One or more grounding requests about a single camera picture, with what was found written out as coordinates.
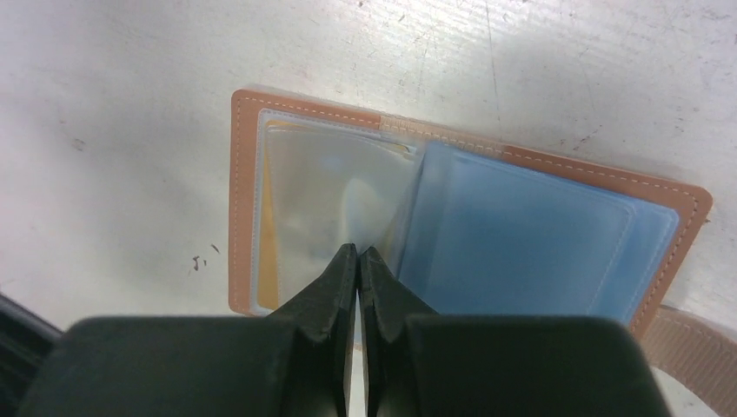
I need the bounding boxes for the brown leather card holder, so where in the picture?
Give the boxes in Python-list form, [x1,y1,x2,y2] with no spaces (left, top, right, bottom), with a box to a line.
[228,87,737,415]

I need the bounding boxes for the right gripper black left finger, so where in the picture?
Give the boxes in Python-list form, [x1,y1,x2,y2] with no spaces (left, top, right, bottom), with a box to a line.
[18,244,357,416]

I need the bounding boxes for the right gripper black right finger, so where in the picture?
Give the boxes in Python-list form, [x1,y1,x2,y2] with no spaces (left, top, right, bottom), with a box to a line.
[359,248,669,416]

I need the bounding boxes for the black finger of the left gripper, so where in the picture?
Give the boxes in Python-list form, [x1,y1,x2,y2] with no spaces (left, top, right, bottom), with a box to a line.
[1,295,62,416]

